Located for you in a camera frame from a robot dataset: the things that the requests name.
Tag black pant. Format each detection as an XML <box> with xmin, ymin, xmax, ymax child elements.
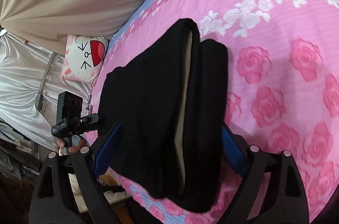
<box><xmin>94</xmin><ymin>18</ymin><xmax>228</xmax><ymax>213</ymax></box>

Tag person's left hand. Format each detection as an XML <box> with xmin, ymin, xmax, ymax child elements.
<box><xmin>57</xmin><ymin>138</ymin><xmax>87</xmax><ymax>156</ymax></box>

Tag eyeglasses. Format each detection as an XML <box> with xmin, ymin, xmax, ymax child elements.
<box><xmin>86</xmin><ymin>94</ymin><xmax>92</xmax><ymax>112</ymax></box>

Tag silver satin curtain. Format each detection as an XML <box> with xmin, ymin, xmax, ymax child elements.
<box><xmin>1</xmin><ymin>33</ymin><xmax>91</xmax><ymax>150</ymax></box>

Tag cartoon cat face pillow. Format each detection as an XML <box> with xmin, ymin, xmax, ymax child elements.
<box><xmin>60</xmin><ymin>34</ymin><xmax>109</xmax><ymax>86</ymax></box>

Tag pink rose bedsheet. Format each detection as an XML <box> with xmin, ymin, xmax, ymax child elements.
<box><xmin>91</xmin><ymin>0</ymin><xmax>338</xmax><ymax>219</ymax></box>

